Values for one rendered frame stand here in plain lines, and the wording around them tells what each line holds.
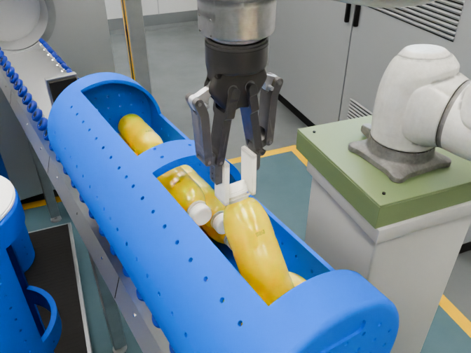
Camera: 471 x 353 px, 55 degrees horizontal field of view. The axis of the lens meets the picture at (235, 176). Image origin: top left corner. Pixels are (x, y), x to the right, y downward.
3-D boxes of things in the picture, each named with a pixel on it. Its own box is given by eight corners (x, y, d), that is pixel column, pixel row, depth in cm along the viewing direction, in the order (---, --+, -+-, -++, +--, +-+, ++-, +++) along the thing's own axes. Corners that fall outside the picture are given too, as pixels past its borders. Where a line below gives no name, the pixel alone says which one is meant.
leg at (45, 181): (59, 215, 260) (31, 116, 224) (62, 220, 256) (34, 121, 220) (49, 218, 257) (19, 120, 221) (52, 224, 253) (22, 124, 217)
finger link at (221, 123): (242, 88, 55) (233, 88, 54) (226, 169, 60) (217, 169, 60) (225, 77, 58) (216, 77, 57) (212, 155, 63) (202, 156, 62)
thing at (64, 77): (83, 113, 162) (74, 71, 153) (86, 117, 159) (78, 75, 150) (55, 120, 158) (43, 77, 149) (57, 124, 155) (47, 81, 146)
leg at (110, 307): (124, 340, 192) (98, 228, 156) (129, 350, 188) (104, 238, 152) (111, 347, 190) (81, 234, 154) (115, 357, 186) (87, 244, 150)
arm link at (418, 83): (391, 115, 119) (410, 31, 107) (458, 141, 109) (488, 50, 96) (355, 134, 110) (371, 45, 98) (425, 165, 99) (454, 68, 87)
